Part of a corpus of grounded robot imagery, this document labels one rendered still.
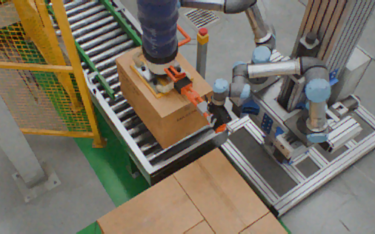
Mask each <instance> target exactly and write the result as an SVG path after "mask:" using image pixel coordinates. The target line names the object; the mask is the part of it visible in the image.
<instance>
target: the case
mask: <svg viewBox="0 0 375 234"><path fill-rule="evenodd" d="M141 48H142V46H140V47H137V48H136V49H134V50H131V51H129V52H128V53H125V54H122V55H120V56H119V57H117V58H116V68H117V72H118V75H119V82H120V85H121V92H122V95H123V96H124V97H125V99H126V100H127V101H128V103H129V104H130V106H131V107H132V108H133V110H134V111H136V113H137V115H138V116H139V117H140V119H141V120H142V121H143V122H144V123H145V126H146V127H147V128H148V129H149V130H150V131H151V133H152V134H153V136H154V137H155V139H157V141H158V142H159V143H160V144H161V146H162V148H163V149H164V150H165V149H166V148H168V147H170V146H172V145H173V144H175V143H178V141H181V140H182V139H184V138H185V137H187V136H189V135H191V134H193V133H194V132H196V131H197V130H200V129H201V128H202V127H205V126H206V125H208V120H207V119H206V118H205V116H204V117H202V115H201V114H200V113H199V112H198V111H197V109H196V106H195V105H194V104H193V103H191V102H190V100H189V99H188V98H187V96H186V95H185V94H183V95H181V94H180V95H179V94H178V91H176V90H175V89H174V88H173V89H172V90H170V92H169V93H168V94H167V95H164V96H162V97H161V98H159V99H157V98H156V97H155V95H154V94H152V92H151V91H150V90H149V88H148V87H146V86H145V83H143V82H142V80H141V79H140V78H139V77H138V76H137V75H136V73H135V72H134V71H133V69H132V68H131V67H130V64H132V63H133V54H134V53H135V52H136V51H137V50H140V49H141ZM176 59H177V61H178V62H179V63H181V64H182V66H183V67H184V68H185V69H186V70H187V71H188V72H189V73H190V74H191V75H192V76H193V80H192V82H193V90H194V91H196V92H197V93H198V94H199V95H200V97H201V98H202V100H203V101H205V98H204V96H205V95H206V96H207V98H208V101H209V103H210V102H211V101H212V99H211V98H210V96H212V95H213V88H212V87H210V85H209V84H208V83H207V82H206V81H205V80H204V79H203V78H202V76H201V75H199V74H198V72H197V71H196V70H195V69H194V68H193V67H192V66H191V65H190V63H189V62H188V61H187V60H186V59H185V58H184V56H183V55H182V54H181V53H180V52H179V51H178V53H177V57H176ZM159 79H161V80H162V83H164V84H165V86H167V85H168V84H169V83H170V82H169V81H168V80H167V79H166V78H159Z"/></svg>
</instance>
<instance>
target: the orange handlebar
mask: <svg viewBox="0 0 375 234"><path fill-rule="evenodd" d="M177 30H178V31H179V32H180V33H181V34H182V35H183V36H184V37H185V38H186V39H185V40H183V41H181V42H178V47H181V46H182V45H184V44H186V43H188V42H190V36H189V35H188V34H187V33H186V32H185V31H184V30H183V29H182V28H181V27H180V26H179V25H177ZM170 69H171V70H172V71H173V72H174V73H175V74H176V75H178V74H179V73H178V72H177V71H176V70H175V69H174V67H173V66H172V65H171V66H170ZM164 71H165V72H166V73H167V74H168V75H169V76H170V78H171V79H173V80H176V79H175V78H174V76H173V75H172V74H171V73H170V71H169V70H168V69H167V68H165V69H164ZM188 89H189V91H191V93H189V92H188V91H186V90H184V91H183V93H184V94H185V95H186V96H187V99H189V100H190V102H191V103H193V104H194V105H195V106H196V105H197V104H198V103H197V102H196V100H197V99H198V100H199V102H200V103H202V102H203V100H202V98H201V97H200V95H199V94H198V93H197V92H196V91H194V90H193V88H192V87H189V88H188ZM225 128H226V126H224V127H222V128H221V129H219V130H218V131H219V132H222V131H225Z"/></svg>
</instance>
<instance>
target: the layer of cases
mask: <svg viewBox="0 0 375 234"><path fill-rule="evenodd" d="M97 222H98V224H99V226H100V228H101V231H102V234H288V232H287V231H286V230H285V229H284V228H283V226H282V225H281V224H280V223H279V221H277V220H276V218H275V217H274V216H273V214H272V213H271V212H269V209H268V208H267V207H266V206H265V205H264V203H263V202H261V200H260V198H258V196H257V195H256V194H255V192H254V191H252V189H251V188H250V187H249V185H248V184H247V182H246V181H245V180H243V178H242V177H241V176H240V174H238V172H237V171H236V170H235V168H234V167H233V166H232V164H231V163H230V162H229V161H228V160H227V159H226V158H225V156H224V155H223V154H222V152H221V151H220V150H219V149H218V148H216V149H214V150H213V151H210V152H209V153H208V154H206V155H204V156H202V157H201V158H199V159H197V160H195V161H194V162H193V163H190V164H189V165H188V166H186V167H183V168H182V169H181V170H179V171H177V172H175V173H174V174H173V175H170V176H169V177H167V178H166V179H163V180H162V181H160V182H159V183H158V184H155V185H153V186H152V187H151V188H149V189H147V190H145V191H144V192H143V193H140V194H139V195H137V196H136V197H133V198H132V199H131V200H129V201H126V202H125V203H123V205H121V206H119V207H117V208H116V209H114V210H111V211H110V212H109V213H107V214H106V215H103V216H102V217H101V218H99V219H97Z"/></svg>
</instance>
